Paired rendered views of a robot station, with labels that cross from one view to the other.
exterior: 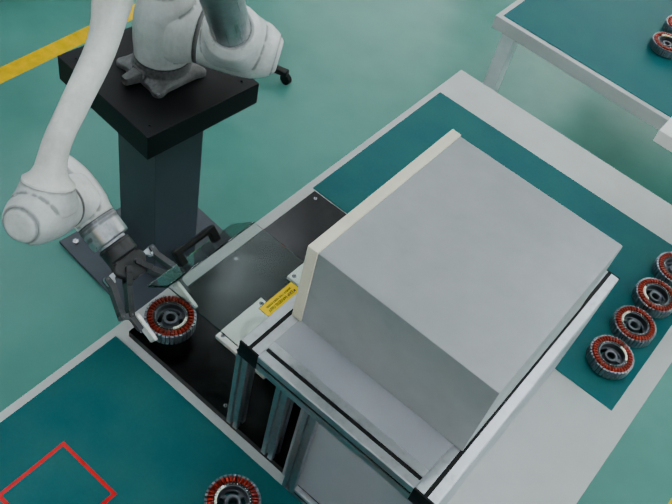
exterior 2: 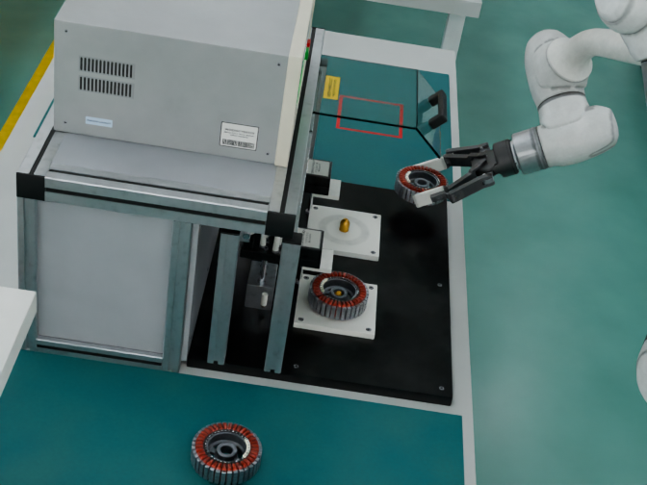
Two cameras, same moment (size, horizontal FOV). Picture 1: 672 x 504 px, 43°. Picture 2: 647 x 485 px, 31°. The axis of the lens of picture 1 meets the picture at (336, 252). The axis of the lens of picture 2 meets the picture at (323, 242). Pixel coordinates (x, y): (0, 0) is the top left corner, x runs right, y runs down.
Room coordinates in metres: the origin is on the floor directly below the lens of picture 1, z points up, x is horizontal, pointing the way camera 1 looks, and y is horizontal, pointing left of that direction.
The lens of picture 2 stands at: (2.76, -0.90, 2.16)
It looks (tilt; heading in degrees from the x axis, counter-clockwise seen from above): 36 degrees down; 150
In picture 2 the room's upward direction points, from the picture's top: 10 degrees clockwise
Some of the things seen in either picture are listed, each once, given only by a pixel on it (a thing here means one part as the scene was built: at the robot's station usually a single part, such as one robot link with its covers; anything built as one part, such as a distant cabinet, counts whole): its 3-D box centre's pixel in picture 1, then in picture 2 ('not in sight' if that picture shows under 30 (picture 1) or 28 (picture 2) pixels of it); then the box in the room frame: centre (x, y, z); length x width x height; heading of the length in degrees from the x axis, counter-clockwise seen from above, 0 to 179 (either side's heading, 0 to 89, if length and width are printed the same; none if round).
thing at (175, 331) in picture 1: (170, 319); (421, 185); (1.00, 0.31, 0.83); 0.11 x 0.11 x 0.04
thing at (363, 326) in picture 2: not in sight; (336, 305); (1.27, 0.00, 0.78); 0.15 x 0.15 x 0.01; 62
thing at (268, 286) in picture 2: not in sight; (261, 285); (1.20, -0.13, 0.80); 0.08 x 0.05 x 0.06; 152
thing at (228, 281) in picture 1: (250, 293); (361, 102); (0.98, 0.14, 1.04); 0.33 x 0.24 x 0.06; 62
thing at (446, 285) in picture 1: (456, 279); (195, 36); (1.00, -0.23, 1.22); 0.44 x 0.39 x 0.20; 152
